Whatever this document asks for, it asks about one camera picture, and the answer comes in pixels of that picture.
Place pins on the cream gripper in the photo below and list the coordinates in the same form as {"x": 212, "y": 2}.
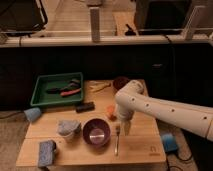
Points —
{"x": 126, "y": 126}

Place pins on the silver metal fork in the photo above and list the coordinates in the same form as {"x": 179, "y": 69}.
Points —
{"x": 117, "y": 140}

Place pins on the purple bowl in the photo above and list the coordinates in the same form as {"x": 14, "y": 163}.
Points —
{"x": 96, "y": 132}

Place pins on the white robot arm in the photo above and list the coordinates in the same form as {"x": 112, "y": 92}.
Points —
{"x": 193, "y": 118}

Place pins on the dark red bowl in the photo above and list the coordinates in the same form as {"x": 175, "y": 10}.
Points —
{"x": 120, "y": 82}

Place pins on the orange fruit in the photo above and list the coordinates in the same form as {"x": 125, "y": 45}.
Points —
{"x": 111, "y": 112}

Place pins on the blue device on floor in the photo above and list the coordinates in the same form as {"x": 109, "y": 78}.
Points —
{"x": 169, "y": 143}

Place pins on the grey folded cloth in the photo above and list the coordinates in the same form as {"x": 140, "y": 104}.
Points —
{"x": 68, "y": 129}

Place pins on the black green tool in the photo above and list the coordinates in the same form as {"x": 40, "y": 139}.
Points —
{"x": 72, "y": 85}

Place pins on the green plastic tray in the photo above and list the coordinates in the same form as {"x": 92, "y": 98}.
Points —
{"x": 41, "y": 99}

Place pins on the blue sponge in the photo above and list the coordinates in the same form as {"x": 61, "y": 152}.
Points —
{"x": 46, "y": 153}

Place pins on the light blue cup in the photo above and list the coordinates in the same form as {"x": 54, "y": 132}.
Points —
{"x": 32, "y": 114}

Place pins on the black monitor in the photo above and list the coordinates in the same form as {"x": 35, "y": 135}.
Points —
{"x": 22, "y": 15}

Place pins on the red handled tool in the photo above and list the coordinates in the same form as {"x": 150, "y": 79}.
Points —
{"x": 68, "y": 93}

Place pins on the white angled post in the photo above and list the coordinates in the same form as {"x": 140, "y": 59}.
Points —
{"x": 193, "y": 21}

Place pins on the white horizontal rail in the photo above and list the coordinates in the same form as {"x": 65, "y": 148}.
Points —
{"x": 105, "y": 40}

